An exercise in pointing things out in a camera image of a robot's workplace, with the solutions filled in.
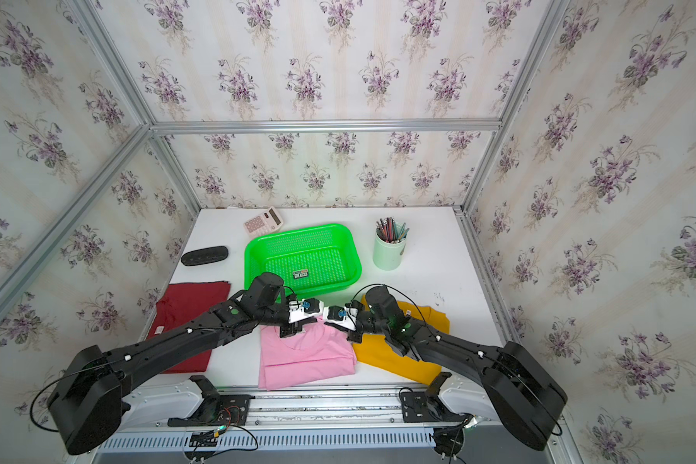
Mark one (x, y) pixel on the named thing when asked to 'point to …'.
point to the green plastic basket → (307, 258)
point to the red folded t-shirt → (179, 306)
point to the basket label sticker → (301, 274)
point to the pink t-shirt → (319, 351)
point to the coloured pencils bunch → (389, 231)
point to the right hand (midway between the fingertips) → (331, 316)
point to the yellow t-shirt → (374, 349)
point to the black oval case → (204, 255)
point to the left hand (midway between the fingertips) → (319, 318)
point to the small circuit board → (203, 439)
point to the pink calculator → (269, 221)
